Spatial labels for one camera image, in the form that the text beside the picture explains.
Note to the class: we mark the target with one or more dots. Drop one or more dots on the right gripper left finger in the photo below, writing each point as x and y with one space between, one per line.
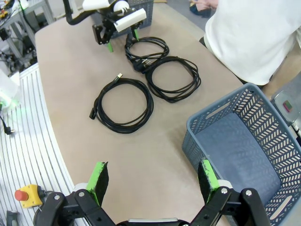
97 179

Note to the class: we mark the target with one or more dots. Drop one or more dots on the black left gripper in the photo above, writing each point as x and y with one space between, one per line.
113 21

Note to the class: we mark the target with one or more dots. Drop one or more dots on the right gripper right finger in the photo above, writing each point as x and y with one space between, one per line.
207 179

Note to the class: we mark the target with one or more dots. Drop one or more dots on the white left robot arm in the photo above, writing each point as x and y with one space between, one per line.
103 4

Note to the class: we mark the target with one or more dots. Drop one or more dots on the grey-blue plastic basket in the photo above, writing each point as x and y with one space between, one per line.
265 122
143 14

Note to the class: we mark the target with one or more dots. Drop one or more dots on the yellow emergency stop button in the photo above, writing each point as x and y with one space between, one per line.
29 196

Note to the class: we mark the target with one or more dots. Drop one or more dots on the white ribbed platform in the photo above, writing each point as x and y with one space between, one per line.
28 150

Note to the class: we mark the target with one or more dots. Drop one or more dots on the black loose power plug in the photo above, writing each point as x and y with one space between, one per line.
8 128

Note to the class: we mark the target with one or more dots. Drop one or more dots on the person in white sweatshirt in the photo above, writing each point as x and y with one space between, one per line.
249 40

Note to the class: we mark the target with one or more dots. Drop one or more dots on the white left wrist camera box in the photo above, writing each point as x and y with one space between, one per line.
130 18

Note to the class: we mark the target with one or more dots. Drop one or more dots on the grey metal box with switch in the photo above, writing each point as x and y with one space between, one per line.
285 106

